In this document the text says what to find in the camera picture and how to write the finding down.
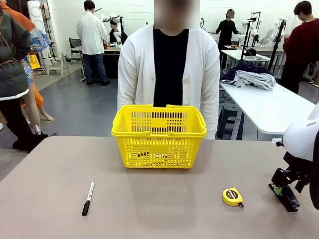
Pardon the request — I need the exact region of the white step stool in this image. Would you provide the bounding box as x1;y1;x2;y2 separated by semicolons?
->
42;51;71;76

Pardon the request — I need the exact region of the person in red sweater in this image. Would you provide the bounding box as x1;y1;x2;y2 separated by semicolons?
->
283;0;319;95

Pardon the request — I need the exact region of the yellow tape measure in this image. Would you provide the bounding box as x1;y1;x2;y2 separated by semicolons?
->
222;187;245;208

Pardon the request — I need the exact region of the white black marker pen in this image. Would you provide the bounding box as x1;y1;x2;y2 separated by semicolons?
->
81;181;95;217

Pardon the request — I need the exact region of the person in black clothes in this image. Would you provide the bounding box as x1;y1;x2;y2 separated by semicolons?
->
215;8;241;74

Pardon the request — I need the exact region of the person in white cardigan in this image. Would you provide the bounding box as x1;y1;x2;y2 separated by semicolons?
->
117;0;221;140

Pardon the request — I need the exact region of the person in white lab coat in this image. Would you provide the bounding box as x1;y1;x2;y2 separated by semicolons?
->
76;0;111;87

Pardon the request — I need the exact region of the white cylinder appliance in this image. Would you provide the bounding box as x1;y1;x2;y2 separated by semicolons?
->
26;0;45;34

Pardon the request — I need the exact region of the person's right forearm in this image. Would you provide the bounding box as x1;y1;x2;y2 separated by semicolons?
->
117;74;137;113

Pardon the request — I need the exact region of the grey desk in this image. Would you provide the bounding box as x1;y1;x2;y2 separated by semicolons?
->
71;45;123;82

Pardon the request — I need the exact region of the black tripod with white head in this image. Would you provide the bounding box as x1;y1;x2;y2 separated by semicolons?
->
268;17;289;75

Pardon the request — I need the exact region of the grey plastic stool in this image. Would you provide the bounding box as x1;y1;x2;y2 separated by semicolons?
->
216;103;244;140

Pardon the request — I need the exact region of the person in olive jacket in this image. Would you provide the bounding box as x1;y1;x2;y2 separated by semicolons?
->
0;3;49;152

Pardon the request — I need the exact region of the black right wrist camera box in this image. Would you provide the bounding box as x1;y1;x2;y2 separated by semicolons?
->
271;168;292;191

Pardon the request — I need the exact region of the dark office chair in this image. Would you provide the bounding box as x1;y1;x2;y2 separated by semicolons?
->
68;38;83;62

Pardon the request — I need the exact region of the small white table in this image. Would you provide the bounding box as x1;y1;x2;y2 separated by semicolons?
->
220;49;271;75

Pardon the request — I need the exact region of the purple cloth pile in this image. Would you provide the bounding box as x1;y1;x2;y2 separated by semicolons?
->
220;61;274;84

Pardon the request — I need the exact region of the large white table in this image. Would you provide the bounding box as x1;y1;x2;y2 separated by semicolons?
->
219;81;317;142

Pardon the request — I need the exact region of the person's left forearm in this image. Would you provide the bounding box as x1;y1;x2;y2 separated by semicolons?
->
200;74;221;140

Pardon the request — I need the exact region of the white robot on black stand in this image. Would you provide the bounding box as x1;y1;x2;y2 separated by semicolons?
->
99;13;128;45

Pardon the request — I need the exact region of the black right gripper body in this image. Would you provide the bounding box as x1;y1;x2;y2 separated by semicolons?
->
283;151;313;194

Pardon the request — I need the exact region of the yellow plastic shopping basket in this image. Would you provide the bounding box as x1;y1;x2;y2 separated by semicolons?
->
111;104;208;169

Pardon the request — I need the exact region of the black stapler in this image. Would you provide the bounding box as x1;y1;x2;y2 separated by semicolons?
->
268;183;300;213

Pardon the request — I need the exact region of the seated person in black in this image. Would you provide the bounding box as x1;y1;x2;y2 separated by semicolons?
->
109;19;128;43

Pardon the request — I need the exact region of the grey white cloth pile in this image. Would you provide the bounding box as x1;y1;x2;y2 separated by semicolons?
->
234;70;277;91

